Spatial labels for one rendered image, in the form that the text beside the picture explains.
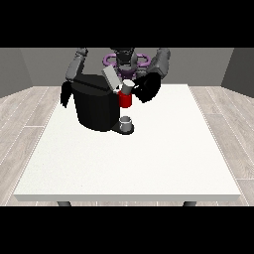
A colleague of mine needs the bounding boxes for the small grey cup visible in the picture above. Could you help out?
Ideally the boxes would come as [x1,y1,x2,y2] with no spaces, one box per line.
[119,115,133,133]

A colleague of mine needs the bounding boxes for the pale grey machine lid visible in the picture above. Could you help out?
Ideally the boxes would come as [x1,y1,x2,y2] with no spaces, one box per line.
[101,64,121,89]

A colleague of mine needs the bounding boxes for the black coffee machine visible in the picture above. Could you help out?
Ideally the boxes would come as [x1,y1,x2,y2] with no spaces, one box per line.
[70,73,135,135]

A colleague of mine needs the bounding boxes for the small grey coffee pod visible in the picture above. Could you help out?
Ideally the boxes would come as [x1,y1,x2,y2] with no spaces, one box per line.
[121,78,136,95]

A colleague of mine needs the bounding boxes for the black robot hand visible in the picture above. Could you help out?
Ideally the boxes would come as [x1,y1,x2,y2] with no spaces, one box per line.
[60,79,74,109]
[131,71,163,104]

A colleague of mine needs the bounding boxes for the red pod holder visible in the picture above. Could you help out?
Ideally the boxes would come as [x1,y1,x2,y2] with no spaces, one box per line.
[117,90,134,109]

